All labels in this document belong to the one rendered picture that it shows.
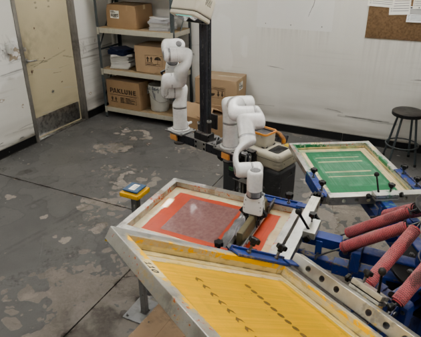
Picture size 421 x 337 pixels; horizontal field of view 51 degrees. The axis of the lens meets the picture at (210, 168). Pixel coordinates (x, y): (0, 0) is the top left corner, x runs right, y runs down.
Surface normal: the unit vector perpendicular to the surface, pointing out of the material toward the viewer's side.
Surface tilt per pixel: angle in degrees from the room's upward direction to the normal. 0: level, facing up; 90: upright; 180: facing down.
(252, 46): 90
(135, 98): 90
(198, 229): 0
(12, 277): 0
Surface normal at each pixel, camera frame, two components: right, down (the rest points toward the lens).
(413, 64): -0.43, 0.40
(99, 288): 0.00, -0.90
